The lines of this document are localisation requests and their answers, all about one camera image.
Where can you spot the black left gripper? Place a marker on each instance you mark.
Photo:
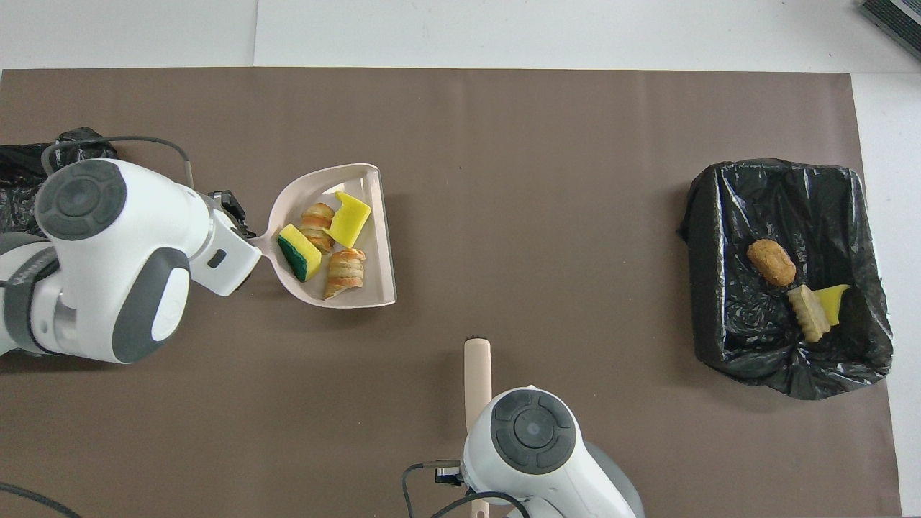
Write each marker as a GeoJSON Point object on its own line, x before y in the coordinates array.
{"type": "Point", "coordinates": [230, 208]}

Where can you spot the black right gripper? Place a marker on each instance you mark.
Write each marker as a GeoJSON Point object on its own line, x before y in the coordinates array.
{"type": "Point", "coordinates": [449, 473]}

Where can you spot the pink plastic dustpan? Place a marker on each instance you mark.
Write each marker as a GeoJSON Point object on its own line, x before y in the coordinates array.
{"type": "Point", "coordinates": [295, 205]}

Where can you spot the green and yellow sponge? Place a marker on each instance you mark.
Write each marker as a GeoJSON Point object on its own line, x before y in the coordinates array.
{"type": "Point", "coordinates": [298, 253]}

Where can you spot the tan flaky pastry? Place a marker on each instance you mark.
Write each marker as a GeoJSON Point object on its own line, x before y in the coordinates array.
{"type": "Point", "coordinates": [316, 226]}

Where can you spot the pink hand brush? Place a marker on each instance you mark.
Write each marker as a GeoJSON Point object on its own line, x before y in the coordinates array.
{"type": "Point", "coordinates": [478, 381]}

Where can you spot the large yellow sponge piece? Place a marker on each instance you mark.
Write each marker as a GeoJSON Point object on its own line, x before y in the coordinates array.
{"type": "Point", "coordinates": [350, 219]}

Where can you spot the orange croissant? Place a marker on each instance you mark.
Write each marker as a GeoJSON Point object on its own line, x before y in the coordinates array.
{"type": "Point", "coordinates": [344, 273]}

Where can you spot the brown bread roll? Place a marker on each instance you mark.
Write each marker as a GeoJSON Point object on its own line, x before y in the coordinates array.
{"type": "Point", "coordinates": [771, 262]}

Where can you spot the pale ridged pastry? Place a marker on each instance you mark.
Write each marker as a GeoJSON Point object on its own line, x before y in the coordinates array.
{"type": "Point", "coordinates": [809, 313]}

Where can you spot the small yellow sponge piece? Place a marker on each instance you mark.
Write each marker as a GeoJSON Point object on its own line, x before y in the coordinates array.
{"type": "Point", "coordinates": [835, 298]}

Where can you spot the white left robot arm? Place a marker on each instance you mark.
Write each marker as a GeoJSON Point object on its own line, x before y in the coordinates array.
{"type": "Point", "coordinates": [144, 237]}

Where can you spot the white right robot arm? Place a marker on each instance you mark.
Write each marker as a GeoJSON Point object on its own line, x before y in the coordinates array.
{"type": "Point", "coordinates": [532, 446]}

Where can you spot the crumpled black bag covered bin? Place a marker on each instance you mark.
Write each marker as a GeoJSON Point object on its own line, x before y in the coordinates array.
{"type": "Point", "coordinates": [18, 165]}

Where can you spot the open bin with black liner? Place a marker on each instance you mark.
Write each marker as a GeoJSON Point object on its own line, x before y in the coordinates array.
{"type": "Point", "coordinates": [727, 216]}

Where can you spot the brown paper table mat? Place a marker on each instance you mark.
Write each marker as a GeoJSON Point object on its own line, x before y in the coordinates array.
{"type": "Point", "coordinates": [540, 180]}

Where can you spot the dark ribbed device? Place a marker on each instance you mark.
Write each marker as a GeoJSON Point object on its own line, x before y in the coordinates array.
{"type": "Point", "coordinates": [899, 18]}

